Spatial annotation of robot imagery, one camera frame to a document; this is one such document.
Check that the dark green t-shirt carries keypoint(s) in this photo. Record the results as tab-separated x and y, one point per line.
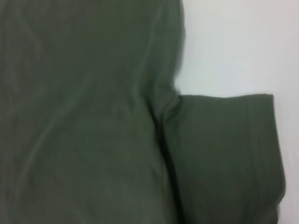
93	116

